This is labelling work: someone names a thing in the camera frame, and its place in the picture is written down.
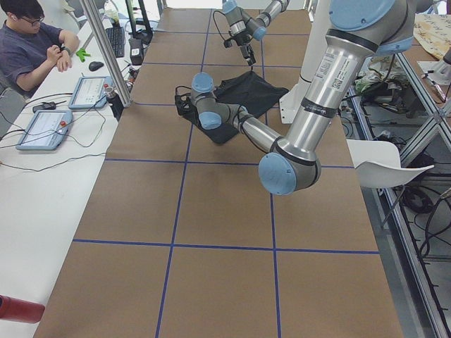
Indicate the black keyboard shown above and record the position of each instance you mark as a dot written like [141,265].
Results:
[116,38]

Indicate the far blue teach pendant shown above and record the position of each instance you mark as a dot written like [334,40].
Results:
[89,93]

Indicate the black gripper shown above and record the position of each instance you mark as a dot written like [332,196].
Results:
[190,105]
[242,41]

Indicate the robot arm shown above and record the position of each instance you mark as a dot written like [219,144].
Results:
[243,28]
[352,31]

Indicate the green plastic object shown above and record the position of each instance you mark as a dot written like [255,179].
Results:
[82,54]

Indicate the black graphic t-shirt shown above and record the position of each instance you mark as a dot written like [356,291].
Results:
[248,89]

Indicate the aluminium frame post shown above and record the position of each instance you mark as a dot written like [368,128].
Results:
[95,22]

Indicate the black computer mouse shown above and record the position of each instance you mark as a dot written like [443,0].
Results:
[95,65]

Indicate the seated person in grey shirt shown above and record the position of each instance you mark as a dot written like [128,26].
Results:
[30,48]

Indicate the white plastic chair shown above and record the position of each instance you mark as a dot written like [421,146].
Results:
[378,164]

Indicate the near blue teach pendant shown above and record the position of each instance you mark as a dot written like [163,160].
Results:
[46,130]

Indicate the black bottle on desk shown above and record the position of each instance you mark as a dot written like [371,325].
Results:
[114,101]

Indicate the blue teach pendant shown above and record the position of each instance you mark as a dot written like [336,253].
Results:
[46,130]
[89,93]

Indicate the red cylinder object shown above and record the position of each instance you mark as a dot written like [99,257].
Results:
[18,310]

